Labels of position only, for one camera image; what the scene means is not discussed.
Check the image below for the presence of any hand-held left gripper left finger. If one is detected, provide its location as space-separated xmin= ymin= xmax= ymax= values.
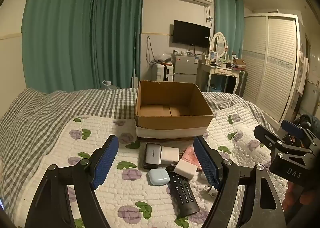
xmin=25 ymin=135 xmax=119 ymax=228

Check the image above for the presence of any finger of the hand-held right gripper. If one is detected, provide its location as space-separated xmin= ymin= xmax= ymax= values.
xmin=281 ymin=120 xmax=320 ymax=148
xmin=254 ymin=125 xmax=313 ymax=154

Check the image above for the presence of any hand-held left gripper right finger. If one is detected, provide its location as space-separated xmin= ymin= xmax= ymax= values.
xmin=193 ymin=136 xmax=287 ymax=228

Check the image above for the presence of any white rectangular adapter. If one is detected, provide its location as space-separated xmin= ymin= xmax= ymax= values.
xmin=173 ymin=159 xmax=198 ymax=179

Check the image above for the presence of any small white plug charger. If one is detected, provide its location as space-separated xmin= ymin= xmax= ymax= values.
xmin=202 ymin=184 xmax=218 ymax=197

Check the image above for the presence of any white charger block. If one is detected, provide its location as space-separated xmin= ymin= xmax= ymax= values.
xmin=161 ymin=146 xmax=180 ymax=165

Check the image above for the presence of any black remote control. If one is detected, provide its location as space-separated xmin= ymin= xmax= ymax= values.
xmin=166 ymin=165 xmax=201 ymax=217

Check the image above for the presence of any grey power bank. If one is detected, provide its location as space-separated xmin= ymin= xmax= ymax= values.
xmin=144 ymin=142 xmax=163 ymax=165

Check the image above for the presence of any light blue earbuds case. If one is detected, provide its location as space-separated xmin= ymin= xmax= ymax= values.
xmin=148 ymin=168 xmax=170 ymax=186

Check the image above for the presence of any cardboard box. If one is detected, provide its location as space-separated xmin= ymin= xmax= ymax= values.
xmin=134 ymin=80 xmax=214 ymax=141

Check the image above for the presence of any person's right hand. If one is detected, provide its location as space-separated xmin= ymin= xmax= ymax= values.
xmin=282 ymin=182 xmax=320 ymax=215

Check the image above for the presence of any dark cloth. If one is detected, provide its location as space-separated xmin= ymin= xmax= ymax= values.
xmin=297 ymin=114 xmax=320 ymax=134

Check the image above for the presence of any floral quilted blanket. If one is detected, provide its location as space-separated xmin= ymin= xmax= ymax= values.
xmin=10 ymin=104 xmax=293 ymax=228

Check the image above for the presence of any hanging white towel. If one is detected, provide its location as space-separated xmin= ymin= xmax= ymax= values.
xmin=297 ymin=52 xmax=310 ymax=97

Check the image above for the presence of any dark hard suitcase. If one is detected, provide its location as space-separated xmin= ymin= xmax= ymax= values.
xmin=235 ymin=70 xmax=248 ymax=98

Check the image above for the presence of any white louvered wardrobe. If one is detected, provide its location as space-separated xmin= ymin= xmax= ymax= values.
xmin=241 ymin=13 xmax=304 ymax=123

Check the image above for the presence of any grey checked bedsheet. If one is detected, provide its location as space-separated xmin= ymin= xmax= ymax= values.
xmin=0 ymin=87 xmax=278 ymax=218

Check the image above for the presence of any clear plastic water jug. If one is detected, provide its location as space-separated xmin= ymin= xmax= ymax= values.
xmin=102 ymin=80 xmax=118 ymax=90

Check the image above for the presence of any brown box on dresser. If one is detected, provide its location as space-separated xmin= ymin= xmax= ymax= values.
xmin=232 ymin=58 xmax=247 ymax=69

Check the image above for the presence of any white dressing table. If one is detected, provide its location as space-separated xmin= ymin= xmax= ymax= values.
xmin=197 ymin=62 xmax=242 ymax=93

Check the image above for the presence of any silver small fridge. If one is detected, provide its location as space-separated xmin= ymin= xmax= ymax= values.
xmin=171 ymin=53 xmax=200 ymax=85

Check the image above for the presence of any white hard suitcase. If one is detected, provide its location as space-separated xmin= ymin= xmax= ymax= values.
xmin=152 ymin=63 xmax=174 ymax=82

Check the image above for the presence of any white oval vanity mirror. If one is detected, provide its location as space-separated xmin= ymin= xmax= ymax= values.
xmin=211 ymin=32 xmax=227 ymax=58

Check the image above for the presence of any narrow green curtain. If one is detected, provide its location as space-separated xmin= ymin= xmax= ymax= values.
xmin=214 ymin=0 xmax=245 ymax=60

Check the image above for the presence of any clear plastic bag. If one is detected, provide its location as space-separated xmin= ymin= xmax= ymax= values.
xmin=156 ymin=52 xmax=172 ymax=64

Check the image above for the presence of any wide green curtain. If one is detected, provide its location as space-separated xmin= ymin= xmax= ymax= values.
xmin=22 ymin=0 xmax=145 ymax=94

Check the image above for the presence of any black hanging cable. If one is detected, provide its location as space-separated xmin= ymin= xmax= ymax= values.
xmin=146 ymin=36 xmax=157 ymax=65

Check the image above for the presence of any black wall television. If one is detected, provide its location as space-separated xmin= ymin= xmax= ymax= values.
xmin=172 ymin=20 xmax=211 ymax=48

